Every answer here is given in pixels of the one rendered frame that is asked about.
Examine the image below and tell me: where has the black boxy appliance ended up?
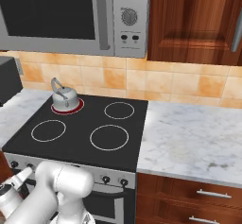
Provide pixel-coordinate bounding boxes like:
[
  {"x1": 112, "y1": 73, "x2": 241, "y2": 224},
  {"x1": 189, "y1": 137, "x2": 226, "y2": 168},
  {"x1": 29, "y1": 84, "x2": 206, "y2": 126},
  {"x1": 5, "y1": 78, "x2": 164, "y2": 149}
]
[{"x1": 0, "y1": 56, "x2": 24, "y2": 108}]

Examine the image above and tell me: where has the silver microwave door handle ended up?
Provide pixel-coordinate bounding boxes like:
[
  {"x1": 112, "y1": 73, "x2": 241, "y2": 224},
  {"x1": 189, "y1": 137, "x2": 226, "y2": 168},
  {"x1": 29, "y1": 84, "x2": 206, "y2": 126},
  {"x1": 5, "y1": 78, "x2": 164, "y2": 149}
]
[{"x1": 95, "y1": 0, "x2": 112, "y2": 51}]

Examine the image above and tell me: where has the silver kettle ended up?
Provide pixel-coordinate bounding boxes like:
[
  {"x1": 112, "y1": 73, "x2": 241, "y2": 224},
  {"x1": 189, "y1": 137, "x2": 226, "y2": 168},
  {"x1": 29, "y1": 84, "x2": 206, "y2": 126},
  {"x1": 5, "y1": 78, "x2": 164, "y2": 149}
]
[{"x1": 50, "y1": 77, "x2": 80, "y2": 111}]

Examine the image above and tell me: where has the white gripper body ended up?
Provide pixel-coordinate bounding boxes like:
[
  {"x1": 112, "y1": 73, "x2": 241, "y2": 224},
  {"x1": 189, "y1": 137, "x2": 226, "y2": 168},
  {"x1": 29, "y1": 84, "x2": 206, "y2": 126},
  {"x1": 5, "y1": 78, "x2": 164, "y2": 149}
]
[{"x1": 4, "y1": 166, "x2": 34, "y2": 192}]

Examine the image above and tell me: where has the black and silver stove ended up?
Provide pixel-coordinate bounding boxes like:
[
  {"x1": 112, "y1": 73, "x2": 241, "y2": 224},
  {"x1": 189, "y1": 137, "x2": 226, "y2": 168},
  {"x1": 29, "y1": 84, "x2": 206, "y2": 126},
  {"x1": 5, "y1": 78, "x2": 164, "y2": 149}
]
[{"x1": 1, "y1": 94, "x2": 149, "y2": 224}]

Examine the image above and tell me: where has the wooden cupboard door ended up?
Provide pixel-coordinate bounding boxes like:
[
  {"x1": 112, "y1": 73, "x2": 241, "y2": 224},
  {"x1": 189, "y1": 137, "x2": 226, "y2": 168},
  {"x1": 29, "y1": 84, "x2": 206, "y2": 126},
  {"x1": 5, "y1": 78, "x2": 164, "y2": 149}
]
[{"x1": 147, "y1": 0, "x2": 242, "y2": 67}]

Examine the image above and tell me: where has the silver cupboard door handle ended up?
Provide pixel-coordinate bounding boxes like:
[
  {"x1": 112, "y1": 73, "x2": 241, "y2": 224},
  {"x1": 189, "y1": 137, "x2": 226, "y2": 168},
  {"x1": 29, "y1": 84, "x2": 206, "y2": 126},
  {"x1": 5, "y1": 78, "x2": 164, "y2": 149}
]
[{"x1": 231, "y1": 12, "x2": 242, "y2": 53}]

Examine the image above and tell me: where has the wooden drawer front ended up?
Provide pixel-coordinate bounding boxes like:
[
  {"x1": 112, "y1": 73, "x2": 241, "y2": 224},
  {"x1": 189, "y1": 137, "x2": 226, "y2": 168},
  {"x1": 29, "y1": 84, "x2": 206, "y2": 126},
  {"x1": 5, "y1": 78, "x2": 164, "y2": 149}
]
[
  {"x1": 135, "y1": 197, "x2": 242, "y2": 224},
  {"x1": 136, "y1": 172, "x2": 242, "y2": 211}
]

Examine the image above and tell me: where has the silver microwave oven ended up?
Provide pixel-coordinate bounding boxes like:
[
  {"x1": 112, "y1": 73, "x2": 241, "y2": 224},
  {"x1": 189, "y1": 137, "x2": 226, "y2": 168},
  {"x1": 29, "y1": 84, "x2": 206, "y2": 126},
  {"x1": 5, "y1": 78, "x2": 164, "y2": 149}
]
[{"x1": 0, "y1": 0, "x2": 152, "y2": 59}]

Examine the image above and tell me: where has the wooden base cupboard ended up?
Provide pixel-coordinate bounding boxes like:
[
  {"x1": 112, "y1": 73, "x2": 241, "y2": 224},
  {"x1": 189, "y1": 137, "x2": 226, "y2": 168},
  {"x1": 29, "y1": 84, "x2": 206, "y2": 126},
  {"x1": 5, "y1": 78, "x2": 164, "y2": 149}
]
[{"x1": 0, "y1": 151, "x2": 14, "y2": 184}]

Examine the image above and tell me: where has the silver drawer handle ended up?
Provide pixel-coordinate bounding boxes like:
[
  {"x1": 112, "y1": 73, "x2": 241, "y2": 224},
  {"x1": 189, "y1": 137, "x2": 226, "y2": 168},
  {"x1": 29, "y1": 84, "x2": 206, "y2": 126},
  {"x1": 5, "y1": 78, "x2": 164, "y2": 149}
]
[
  {"x1": 196, "y1": 188, "x2": 233, "y2": 199},
  {"x1": 188, "y1": 215, "x2": 221, "y2": 224}
]

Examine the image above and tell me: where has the silver oven door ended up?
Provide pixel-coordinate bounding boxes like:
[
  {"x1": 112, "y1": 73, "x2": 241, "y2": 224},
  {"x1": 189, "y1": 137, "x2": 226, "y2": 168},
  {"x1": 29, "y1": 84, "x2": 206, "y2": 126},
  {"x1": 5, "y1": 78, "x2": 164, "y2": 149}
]
[{"x1": 12, "y1": 169, "x2": 137, "y2": 224}]

